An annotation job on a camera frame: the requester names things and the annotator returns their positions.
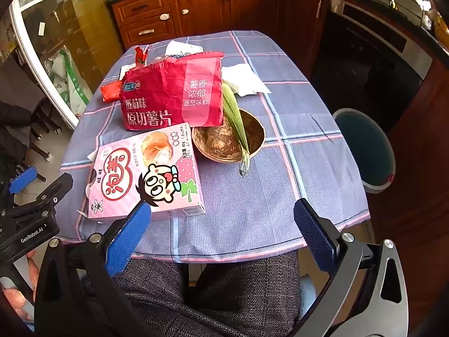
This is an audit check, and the green corn husk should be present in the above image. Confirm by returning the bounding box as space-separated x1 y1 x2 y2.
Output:
221 82 251 177

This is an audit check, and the pink snack box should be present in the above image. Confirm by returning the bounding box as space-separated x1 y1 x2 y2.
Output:
86 123 206 220

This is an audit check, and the person's light blue fleece clothing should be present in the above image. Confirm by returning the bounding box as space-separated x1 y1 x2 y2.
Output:
298 274 317 309

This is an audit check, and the glass sliding door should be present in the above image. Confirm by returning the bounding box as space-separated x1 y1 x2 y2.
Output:
9 0 123 130

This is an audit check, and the red chip bag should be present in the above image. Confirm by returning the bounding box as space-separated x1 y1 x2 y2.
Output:
119 52 225 131

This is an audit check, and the white floral paper cup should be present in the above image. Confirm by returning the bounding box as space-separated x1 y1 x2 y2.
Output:
165 40 204 58

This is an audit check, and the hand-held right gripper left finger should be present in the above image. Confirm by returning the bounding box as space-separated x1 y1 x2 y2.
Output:
34 202 152 337

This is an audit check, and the white tissue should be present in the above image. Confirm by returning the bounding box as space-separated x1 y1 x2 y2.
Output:
221 64 272 97

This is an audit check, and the purple checked tablecloth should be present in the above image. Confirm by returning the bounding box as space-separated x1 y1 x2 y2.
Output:
56 30 370 264

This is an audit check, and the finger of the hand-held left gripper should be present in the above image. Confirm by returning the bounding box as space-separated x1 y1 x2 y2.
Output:
0 166 38 208
0 173 74 218

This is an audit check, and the coconut shell bowl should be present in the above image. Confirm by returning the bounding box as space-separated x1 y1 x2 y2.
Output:
191 108 266 164

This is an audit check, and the red yellow snack wrapper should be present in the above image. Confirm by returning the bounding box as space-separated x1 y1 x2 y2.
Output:
100 80 123 103

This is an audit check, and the black built-in appliance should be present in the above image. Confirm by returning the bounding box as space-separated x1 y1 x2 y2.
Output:
312 0 434 134

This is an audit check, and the person's left hand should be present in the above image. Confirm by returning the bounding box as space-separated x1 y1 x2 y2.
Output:
2 251 39 320

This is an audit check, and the white paper scrap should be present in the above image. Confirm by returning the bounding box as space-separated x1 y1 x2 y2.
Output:
119 64 137 81

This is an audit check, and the tall wooden cabinet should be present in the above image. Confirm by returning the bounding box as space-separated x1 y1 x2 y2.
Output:
365 56 449 327

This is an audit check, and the wooden kitchen cabinet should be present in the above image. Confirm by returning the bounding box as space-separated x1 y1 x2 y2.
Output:
109 0 330 78

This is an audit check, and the teal trash bin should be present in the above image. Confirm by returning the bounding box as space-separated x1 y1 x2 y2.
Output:
331 108 397 194

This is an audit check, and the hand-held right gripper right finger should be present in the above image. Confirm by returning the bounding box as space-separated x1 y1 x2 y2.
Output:
293 198 409 337

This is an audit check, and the grey woven fabric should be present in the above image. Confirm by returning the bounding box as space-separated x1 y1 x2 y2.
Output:
81 249 316 337

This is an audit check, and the dark cloth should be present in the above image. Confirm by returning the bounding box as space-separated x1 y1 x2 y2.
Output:
0 100 32 172

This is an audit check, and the black chair base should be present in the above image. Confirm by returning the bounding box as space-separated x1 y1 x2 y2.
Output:
30 96 65 162

